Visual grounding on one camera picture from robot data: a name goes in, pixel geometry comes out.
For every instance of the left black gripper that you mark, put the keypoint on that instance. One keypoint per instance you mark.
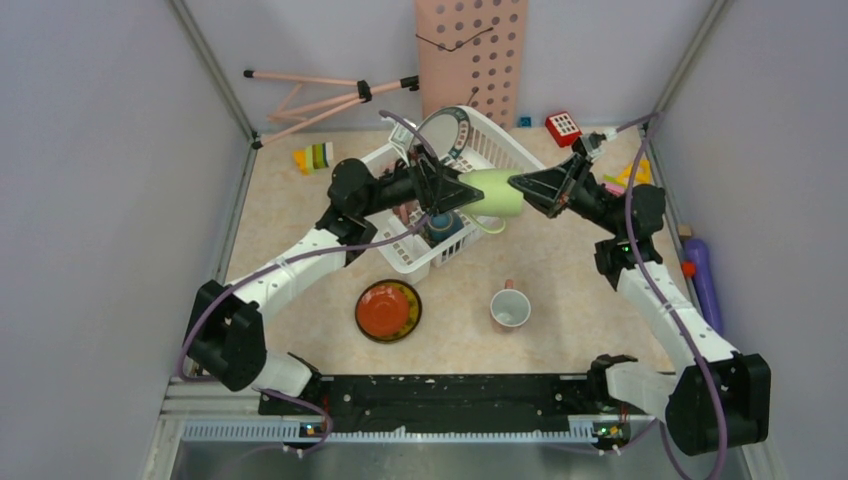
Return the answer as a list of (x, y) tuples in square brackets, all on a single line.
[(437, 187)]

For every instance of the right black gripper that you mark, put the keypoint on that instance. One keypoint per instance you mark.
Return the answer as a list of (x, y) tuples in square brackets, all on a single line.
[(553, 189)]

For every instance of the brown ceramic bowl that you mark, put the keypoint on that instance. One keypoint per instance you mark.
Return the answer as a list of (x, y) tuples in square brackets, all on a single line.
[(441, 227)]

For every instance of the light green mug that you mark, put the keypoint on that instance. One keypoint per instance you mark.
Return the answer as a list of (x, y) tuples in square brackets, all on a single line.
[(500, 199)]

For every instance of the white plastic dish rack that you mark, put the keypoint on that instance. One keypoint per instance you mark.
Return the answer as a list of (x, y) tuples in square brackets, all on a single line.
[(405, 247)]

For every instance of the white plate green rim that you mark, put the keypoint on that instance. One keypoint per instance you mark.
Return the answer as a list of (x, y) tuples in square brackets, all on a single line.
[(447, 130)]

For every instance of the pink patterned mug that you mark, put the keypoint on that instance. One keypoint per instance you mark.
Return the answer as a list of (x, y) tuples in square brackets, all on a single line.
[(402, 212)]

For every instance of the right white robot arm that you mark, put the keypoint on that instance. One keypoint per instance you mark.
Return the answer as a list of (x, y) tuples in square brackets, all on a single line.
[(716, 396)]

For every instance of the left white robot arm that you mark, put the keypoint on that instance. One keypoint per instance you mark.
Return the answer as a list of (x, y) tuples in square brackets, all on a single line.
[(226, 334)]

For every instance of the red grid toy block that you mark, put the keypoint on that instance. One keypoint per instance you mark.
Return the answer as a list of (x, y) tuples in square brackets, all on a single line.
[(563, 129)]

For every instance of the pink toy brick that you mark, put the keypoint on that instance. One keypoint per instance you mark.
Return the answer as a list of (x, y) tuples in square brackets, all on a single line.
[(614, 188)]

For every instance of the yellow triangular toy block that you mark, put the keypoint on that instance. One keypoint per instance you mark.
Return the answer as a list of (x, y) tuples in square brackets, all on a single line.
[(641, 173)]

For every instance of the salmon mug white interior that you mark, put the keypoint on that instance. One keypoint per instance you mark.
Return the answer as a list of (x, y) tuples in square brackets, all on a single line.
[(509, 308)]

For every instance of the multicolour striped toy block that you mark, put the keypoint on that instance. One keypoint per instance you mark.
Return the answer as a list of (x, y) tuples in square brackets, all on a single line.
[(314, 157)]

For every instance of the pink perforated board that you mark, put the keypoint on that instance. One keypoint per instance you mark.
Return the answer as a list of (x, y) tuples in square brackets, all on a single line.
[(470, 53)]

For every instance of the purple cylinder toy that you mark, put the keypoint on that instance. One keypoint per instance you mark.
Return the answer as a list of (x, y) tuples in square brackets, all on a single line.
[(696, 266)]

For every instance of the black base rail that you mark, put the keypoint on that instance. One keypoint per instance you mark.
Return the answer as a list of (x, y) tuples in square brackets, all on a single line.
[(462, 404)]

